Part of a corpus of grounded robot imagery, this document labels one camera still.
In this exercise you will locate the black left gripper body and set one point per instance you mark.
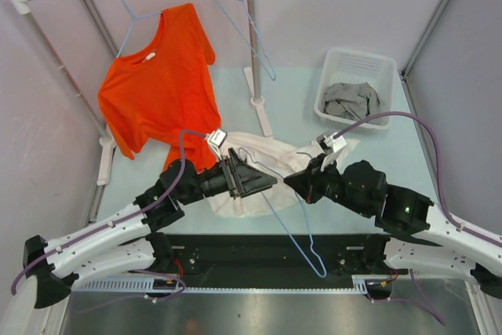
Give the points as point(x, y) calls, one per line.
point(232, 175)

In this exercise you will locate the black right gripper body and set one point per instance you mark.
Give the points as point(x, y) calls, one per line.
point(324, 182)

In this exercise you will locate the white t shirt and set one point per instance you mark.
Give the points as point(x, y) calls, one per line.
point(269, 156)

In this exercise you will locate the grey t shirt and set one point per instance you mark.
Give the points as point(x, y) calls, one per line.
point(351, 101)

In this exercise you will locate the blue wire hanger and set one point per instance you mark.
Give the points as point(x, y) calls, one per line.
point(247, 25)

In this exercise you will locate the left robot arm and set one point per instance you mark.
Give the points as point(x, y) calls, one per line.
point(131, 239)

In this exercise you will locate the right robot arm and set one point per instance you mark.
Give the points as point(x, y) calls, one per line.
point(421, 236)

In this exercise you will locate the orange t shirt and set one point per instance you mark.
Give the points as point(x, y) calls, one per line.
point(165, 92)

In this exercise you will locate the white plastic basket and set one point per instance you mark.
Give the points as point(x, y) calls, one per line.
point(351, 66)

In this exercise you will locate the white metal clothes rack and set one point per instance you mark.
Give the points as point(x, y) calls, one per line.
point(107, 141)

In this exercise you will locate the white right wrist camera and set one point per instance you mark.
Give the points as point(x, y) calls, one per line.
point(332, 146)

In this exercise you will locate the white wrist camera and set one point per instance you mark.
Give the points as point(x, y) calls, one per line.
point(332, 146)
point(215, 140)

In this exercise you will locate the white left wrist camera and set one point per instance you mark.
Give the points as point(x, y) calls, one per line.
point(215, 140)

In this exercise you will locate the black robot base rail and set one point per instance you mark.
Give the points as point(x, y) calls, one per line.
point(274, 261)

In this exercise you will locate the grey slotted cable duct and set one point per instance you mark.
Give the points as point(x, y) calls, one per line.
point(151, 286)

